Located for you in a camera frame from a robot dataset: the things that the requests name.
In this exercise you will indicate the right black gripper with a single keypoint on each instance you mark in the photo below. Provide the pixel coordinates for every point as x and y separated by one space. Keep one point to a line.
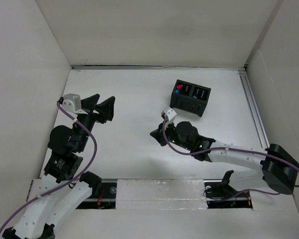
158 134

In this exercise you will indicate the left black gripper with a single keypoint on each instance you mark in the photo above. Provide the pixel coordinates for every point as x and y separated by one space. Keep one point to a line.
105 108

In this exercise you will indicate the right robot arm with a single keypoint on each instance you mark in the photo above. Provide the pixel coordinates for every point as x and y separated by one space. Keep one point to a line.
271 167

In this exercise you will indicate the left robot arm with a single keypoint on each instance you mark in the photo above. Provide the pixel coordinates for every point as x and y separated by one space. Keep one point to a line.
66 181

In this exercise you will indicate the black two-compartment organizer box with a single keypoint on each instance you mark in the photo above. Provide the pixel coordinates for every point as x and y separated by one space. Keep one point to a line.
184 101

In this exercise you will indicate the white foam block front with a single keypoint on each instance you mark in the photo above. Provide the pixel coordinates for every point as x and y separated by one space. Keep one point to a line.
160 194

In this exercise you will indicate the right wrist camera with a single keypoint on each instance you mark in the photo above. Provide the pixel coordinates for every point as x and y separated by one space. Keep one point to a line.
169 114

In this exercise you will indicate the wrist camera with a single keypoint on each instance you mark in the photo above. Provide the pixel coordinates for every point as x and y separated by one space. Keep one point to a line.
169 114
72 103

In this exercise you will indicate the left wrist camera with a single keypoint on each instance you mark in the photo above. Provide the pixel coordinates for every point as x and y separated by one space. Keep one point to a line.
72 103

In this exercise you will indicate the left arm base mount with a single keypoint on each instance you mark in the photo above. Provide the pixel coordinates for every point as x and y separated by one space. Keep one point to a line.
103 192

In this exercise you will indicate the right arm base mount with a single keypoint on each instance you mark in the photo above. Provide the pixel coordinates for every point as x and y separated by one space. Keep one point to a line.
220 195

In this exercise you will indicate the aluminium rail right side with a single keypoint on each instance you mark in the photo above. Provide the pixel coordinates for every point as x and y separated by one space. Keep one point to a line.
253 109

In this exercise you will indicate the aluminium rail back edge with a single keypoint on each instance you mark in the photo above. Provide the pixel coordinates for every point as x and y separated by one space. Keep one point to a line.
144 67

